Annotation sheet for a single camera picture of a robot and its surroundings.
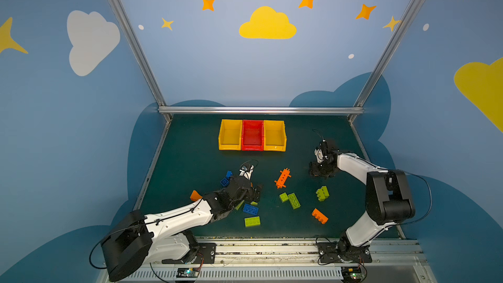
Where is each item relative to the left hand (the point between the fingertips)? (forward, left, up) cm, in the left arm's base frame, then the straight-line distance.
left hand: (256, 183), depth 82 cm
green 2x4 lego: (-4, -17, -9) cm, 20 cm away
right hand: (+11, -31, -8) cm, 34 cm away
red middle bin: (+34, +2, -9) cm, 35 cm away
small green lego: (-2, -13, -10) cm, 17 cm away
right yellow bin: (+35, -11, -11) cm, 39 cm away
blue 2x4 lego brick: (-7, +2, -11) cm, 14 cm away
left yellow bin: (+34, +14, -9) cm, 38 cm away
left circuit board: (-31, +25, -11) cm, 41 cm away
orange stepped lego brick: (-10, -27, -9) cm, 30 cm away
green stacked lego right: (0, -31, -8) cm, 32 cm away
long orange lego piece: (+7, -13, -9) cm, 18 cm away
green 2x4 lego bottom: (-13, +1, -9) cm, 16 cm away
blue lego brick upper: (+8, +13, -8) cm, 17 cm away
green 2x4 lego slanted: (-6, +7, -9) cm, 13 cm away
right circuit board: (-31, -36, -12) cm, 49 cm away
